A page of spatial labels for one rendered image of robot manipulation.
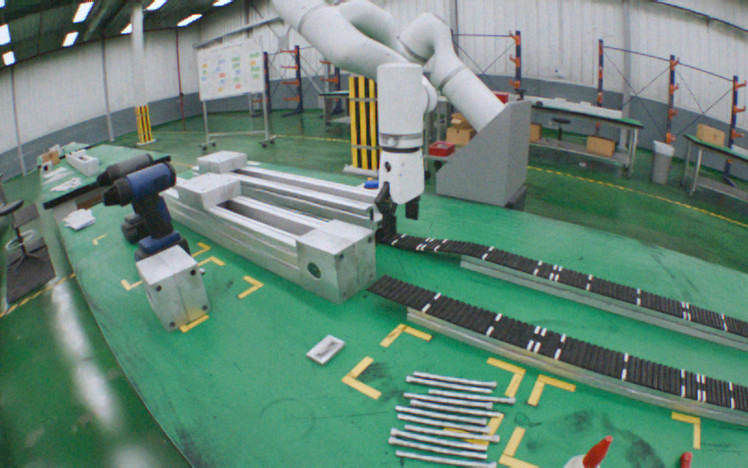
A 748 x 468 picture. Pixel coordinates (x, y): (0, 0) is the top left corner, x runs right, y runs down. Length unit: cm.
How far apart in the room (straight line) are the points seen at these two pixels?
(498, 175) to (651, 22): 758
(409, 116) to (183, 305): 50
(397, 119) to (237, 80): 597
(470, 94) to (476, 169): 23
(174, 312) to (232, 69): 615
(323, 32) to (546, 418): 73
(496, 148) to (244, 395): 81
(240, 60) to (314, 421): 628
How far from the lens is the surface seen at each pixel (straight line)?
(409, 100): 65
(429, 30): 114
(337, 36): 72
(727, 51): 884
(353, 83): 407
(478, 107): 108
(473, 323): 51
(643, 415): 52
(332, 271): 56
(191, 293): 61
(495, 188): 100
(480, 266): 68
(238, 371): 51
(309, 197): 84
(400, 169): 66
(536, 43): 829
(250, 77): 639
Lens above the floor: 113
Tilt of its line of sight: 25 degrees down
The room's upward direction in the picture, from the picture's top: 2 degrees counter-clockwise
